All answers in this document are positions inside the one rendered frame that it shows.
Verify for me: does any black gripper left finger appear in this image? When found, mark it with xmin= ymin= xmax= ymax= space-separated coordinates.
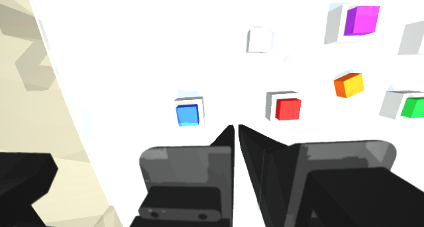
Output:
xmin=138 ymin=124 xmax=235 ymax=227

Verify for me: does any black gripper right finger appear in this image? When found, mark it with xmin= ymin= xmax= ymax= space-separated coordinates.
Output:
xmin=238 ymin=124 xmax=398 ymax=227

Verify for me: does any red button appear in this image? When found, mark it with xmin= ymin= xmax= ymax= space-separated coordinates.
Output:
xmin=264 ymin=91 xmax=302 ymax=122

